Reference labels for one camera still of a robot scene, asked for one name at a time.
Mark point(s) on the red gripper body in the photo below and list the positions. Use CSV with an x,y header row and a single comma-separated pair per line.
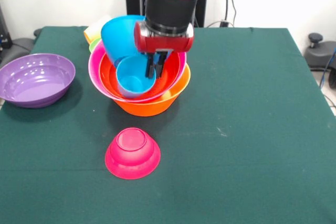
x,y
162,41

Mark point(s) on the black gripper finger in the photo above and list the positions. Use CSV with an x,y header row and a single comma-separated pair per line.
x,y
160,65
150,66

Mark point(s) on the red-orange bowl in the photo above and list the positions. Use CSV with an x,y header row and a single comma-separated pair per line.
x,y
170,74

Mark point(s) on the blue cup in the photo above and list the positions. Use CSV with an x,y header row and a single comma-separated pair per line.
x,y
131,77

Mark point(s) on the large orange bowl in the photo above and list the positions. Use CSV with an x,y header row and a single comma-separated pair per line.
x,y
152,108

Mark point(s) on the medium blue bowl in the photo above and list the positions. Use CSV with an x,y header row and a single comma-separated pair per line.
x,y
118,37

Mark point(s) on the large pink bowl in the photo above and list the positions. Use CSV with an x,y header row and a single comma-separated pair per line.
x,y
93,66

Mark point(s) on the small crimson bowl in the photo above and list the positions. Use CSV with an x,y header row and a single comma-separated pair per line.
x,y
132,155

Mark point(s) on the purple bowl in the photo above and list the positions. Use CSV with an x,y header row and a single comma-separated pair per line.
x,y
34,79

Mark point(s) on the small green bowl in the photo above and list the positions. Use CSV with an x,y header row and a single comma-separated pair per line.
x,y
92,46

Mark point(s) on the yellow cup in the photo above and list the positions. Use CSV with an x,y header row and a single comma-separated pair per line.
x,y
93,31

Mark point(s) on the dark green tablecloth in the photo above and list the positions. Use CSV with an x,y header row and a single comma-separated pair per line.
x,y
168,182

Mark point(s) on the black equipment box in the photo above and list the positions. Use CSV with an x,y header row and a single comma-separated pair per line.
x,y
4,35

